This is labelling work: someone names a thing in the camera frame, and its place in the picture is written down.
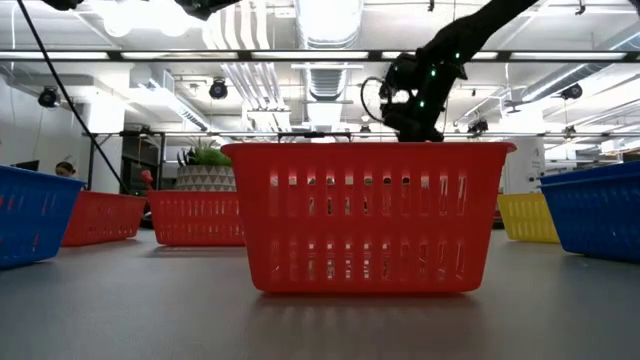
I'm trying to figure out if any black right camera cable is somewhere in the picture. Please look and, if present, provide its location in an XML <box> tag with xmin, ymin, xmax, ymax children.
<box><xmin>360</xmin><ymin>75</ymin><xmax>389</xmax><ymax>125</ymax></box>

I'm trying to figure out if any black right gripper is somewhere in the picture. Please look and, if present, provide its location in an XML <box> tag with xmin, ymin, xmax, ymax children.
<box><xmin>382</xmin><ymin>102</ymin><xmax>445</xmax><ymax>143</ymax></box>

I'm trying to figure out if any grey table mat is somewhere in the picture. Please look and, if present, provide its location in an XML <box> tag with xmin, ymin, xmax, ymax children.
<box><xmin>0</xmin><ymin>227</ymin><xmax>640</xmax><ymax>360</ymax></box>

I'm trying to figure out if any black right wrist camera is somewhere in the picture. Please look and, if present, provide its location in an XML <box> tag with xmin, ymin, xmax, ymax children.
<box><xmin>382</xmin><ymin>53</ymin><xmax>421</xmax><ymax>101</ymax></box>

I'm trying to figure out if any person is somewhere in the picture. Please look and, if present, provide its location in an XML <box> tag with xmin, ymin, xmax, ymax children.
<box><xmin>53</xmin><ymin>160</ymin><xmax>78</xmax><ymax>180</ymax></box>

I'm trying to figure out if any dark storage rack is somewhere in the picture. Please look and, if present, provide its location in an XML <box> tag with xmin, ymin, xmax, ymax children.
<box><xmin>121</xmin><ymin>132</ymin><xmax>167</xmax><ymax>194</ymax></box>

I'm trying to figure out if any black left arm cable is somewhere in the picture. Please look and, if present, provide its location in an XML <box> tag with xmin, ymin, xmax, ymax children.
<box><xmin>15</xmin><ymin>0</ymin><xmax>129</xmax><ymax>195</ymax></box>

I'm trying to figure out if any green succulent in patterned pot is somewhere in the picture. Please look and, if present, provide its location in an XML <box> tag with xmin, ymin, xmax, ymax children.
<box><xmin>175</xmin><ymin>137</ymin><xmax>237</xmax><ymax>193</ymax></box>

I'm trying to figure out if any red plastic mesh basket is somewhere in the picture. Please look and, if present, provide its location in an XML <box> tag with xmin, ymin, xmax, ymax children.
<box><xmin>146</xmin><ymin>189</ymin><xmax>246</xmax><ymax>247</ymax></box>
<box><xmin>60</xmin><ymin>190</ymin><xmax>149</xmax><ymax>248</ymax></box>
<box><xmin>220</xmin><ymin>141</ymin><xmax>518</xmax><ymax>295</ymax></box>

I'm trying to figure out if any yellow plastic mesh basket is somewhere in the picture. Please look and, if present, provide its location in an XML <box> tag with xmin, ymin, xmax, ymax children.
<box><xmin>497</xmin><ymin>192</ymin><xmax>561</xmax><ymax>245</ymax></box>

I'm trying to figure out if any blue plastic mesh basket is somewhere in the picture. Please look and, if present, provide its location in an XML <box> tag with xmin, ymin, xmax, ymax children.
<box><xmin>538</xmin><ymin>159</ymin><xmax>640</xmax><ymax>189</ymax></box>
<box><xmin>539</xmin><ymin>173</ymin><xmax>640</xmax><ymax>265</ymax></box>
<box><xmin>0</xmin><ymin>164</ymin><xmax>86</xmax><ymax>271</ymax></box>

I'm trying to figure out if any silver ventilation duct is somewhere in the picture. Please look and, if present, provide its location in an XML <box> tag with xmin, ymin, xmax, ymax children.
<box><xmin>294</xmin><ymin>0</ymin><xmax>364</xmax><ymax>102</ymax></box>

